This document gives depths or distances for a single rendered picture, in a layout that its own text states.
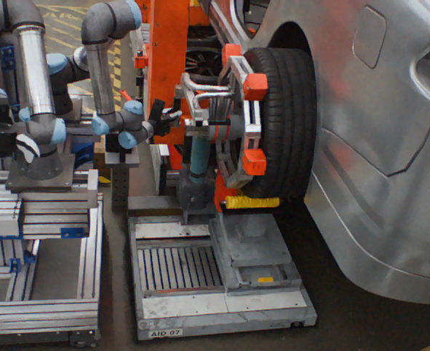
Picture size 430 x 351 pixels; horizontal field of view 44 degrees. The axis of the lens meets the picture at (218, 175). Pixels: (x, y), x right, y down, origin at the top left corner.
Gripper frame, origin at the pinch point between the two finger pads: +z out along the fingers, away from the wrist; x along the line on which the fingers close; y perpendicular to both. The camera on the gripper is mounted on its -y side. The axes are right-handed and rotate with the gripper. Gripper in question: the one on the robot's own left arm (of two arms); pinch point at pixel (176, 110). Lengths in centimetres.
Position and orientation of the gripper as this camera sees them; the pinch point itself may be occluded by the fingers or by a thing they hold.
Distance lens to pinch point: 248.5
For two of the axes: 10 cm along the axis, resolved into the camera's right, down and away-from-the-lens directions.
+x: 8.3, 3.8, -4.2
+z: 5.5, -4.1, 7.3
